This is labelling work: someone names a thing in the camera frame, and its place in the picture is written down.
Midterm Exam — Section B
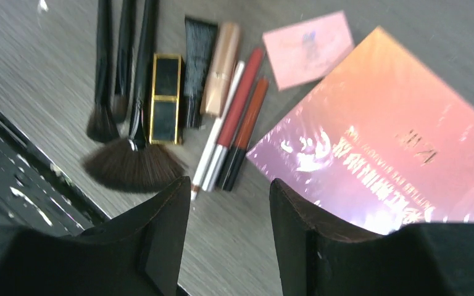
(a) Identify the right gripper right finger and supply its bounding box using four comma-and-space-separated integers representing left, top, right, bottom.
269, 179, 474, 295

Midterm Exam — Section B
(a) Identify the pink holographic eyeshadow palette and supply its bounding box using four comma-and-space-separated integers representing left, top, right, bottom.
247, 27, 474, 234

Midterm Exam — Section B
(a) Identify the black round makeup brush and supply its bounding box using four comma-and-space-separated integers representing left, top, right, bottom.
111, 0, 136, 123

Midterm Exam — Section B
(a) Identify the black fan makeup brush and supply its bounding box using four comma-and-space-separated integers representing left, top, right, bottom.
82, 1, 184, 193

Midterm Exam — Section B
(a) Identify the rose gold lipstick tube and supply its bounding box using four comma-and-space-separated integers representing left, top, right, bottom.
201, 22, 241, 117

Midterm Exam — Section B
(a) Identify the orange brown lip pen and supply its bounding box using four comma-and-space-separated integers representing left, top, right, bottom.
217, 78, 269, 191

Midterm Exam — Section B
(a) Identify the small pink card box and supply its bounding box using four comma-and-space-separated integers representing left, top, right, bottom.
262, 10, 354, 91

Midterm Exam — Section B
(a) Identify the black thin makeup brush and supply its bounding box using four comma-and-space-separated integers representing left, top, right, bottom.
86, 0, 119, 143

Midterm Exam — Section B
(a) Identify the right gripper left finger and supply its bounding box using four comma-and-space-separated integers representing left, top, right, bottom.
0, 176, 191, 295

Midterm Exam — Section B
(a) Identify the black squeeze tube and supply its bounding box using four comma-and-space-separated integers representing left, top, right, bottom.
183, 16, 218, 128

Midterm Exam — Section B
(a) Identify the black gold lipstick case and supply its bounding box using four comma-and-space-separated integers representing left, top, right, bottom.
148, 54, 184, 145

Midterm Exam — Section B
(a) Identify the white silver pencil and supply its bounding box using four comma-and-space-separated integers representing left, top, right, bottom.
191, 60, 246, 201

